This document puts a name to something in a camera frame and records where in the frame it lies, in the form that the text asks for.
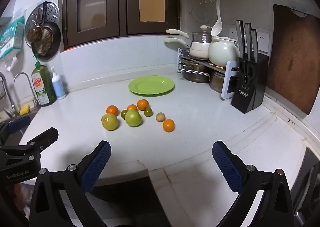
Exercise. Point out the wooden bead trivet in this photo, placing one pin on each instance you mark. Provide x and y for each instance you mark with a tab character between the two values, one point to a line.
216	65

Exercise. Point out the green white box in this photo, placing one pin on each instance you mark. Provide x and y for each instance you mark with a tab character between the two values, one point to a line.
11	37

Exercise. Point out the brown framed glass window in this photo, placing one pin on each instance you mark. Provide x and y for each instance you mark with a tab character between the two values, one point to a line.
132	4
70	4

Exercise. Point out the orange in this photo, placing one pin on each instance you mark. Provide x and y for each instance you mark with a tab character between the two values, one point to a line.
142	104
168	125
131	107
112	110

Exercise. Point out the white ceramic pot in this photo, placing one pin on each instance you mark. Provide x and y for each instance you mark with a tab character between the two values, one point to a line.
222	52

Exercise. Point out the stainless steel pot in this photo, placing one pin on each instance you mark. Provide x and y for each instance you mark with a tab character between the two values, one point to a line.
195	72
218	80

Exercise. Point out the brown wooden cutting board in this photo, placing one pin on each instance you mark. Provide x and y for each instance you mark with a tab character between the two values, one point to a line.
292	62

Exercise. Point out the white ladle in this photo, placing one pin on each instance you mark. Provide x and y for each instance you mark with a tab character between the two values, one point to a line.
217	28

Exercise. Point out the brown kiwi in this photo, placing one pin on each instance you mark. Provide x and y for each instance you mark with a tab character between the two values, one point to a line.
160	117

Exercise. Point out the black kitchen scissors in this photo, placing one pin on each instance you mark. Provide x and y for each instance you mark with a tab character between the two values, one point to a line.
247	74

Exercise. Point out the black frying pan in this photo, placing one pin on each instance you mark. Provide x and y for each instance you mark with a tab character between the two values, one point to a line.
53	37

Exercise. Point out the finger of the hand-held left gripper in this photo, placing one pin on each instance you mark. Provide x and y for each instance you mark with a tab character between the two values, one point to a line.
42	139
18	123

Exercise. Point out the yellow sponge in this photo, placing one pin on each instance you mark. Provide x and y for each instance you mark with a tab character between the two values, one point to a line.
24	109

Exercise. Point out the green apple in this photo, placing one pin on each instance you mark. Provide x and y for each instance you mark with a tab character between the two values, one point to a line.
109	122
133	117

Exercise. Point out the glass pot lid white knob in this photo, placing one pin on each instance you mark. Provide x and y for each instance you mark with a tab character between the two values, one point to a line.
201	33

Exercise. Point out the small copper pan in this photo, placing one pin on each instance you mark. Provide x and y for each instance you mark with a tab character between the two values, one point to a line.
32	33

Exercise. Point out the black knife block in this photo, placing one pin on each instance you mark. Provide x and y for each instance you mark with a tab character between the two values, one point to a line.
252	99

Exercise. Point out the white pump bottle blue label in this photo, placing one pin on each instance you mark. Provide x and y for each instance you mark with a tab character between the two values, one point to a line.
58	87

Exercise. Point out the stainless steel cooktop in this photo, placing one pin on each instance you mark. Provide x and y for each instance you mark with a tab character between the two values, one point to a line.
306	187

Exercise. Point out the grey white pot shelf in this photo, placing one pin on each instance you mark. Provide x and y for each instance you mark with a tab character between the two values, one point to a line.
226	87

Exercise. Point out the green dish soap bottle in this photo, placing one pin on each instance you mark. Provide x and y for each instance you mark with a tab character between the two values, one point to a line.
42	82

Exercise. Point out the small green citrus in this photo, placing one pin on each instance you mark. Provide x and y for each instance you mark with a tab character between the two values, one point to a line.
148	112
123	114

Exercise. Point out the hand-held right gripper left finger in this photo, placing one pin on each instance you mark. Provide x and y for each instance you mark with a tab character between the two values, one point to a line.
96	167

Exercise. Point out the chrome faucet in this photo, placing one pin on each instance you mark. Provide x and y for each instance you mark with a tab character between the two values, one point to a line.
15	79

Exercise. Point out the perforated steel steamer plate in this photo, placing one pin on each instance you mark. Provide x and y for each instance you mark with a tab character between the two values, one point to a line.
53	9

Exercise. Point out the green plate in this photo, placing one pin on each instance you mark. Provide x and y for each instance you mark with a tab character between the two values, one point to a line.
150	85

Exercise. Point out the white wall outlet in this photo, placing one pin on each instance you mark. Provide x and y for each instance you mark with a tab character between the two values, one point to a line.
263	42
233	34

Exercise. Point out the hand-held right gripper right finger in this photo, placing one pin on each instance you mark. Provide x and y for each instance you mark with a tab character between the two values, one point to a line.
228	167

